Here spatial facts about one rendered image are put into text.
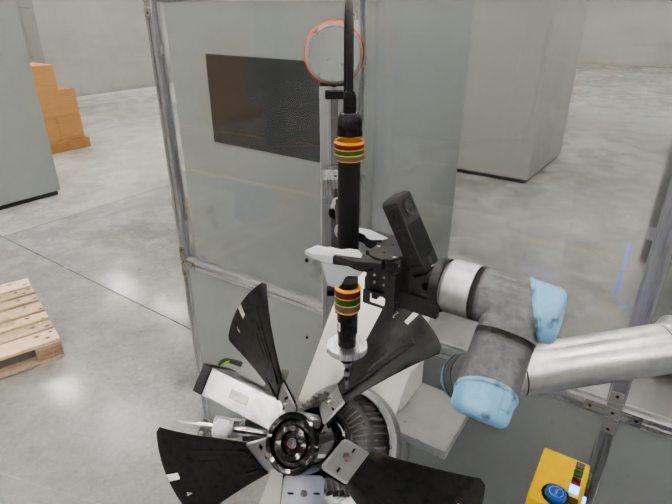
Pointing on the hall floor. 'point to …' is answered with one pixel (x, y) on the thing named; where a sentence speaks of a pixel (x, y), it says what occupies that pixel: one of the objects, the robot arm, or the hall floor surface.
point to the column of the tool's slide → (321, 184)
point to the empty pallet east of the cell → (25, 329)
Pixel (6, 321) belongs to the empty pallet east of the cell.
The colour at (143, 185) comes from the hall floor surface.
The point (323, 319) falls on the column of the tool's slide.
